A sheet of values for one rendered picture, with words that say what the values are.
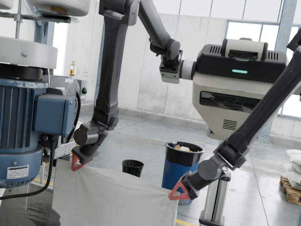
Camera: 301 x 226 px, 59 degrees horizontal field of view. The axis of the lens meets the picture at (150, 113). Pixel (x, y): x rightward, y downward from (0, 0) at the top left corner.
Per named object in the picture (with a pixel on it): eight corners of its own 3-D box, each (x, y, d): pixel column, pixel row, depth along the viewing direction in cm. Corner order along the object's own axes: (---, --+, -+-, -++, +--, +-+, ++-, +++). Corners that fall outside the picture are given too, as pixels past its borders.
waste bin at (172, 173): (198, 194, 345) (207, 146, 337) (192, 211, 296) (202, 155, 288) (162, 185, 358) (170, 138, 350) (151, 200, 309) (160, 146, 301)
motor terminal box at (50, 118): (73, 138, 72) (78, 95, 70) (67, 149, 61) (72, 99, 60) (41, 134, 70) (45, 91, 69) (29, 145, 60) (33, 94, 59)
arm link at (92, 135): (120, 116, 93) (102, 106, 97) (101, 117, 83) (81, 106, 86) (108, 147, 95) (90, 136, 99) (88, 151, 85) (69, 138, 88)
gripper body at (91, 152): (69, 151, 94) (80, 136, 92) (85, 145, 103) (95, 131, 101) (82, 164, 92) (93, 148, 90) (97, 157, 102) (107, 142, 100)
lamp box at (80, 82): (85, 100, 118) (87, 80, 117) (79, 101, 114) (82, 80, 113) (70, 97, 121) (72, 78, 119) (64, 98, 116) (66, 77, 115)
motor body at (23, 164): (52, 177, 71) (62, 83, 68) (5, 199, 56) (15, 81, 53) (6, 164, 75) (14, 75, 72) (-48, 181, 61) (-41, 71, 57)
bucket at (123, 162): (144, 180, 364) (147, 162, 361) (136, 188, 336) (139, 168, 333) (124, 176, 373) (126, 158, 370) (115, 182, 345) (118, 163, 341)
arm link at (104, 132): (113, 132, 96) (102, 121, 98) (101, 133, 90) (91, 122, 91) (102, 146, 98) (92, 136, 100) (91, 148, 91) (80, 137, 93)
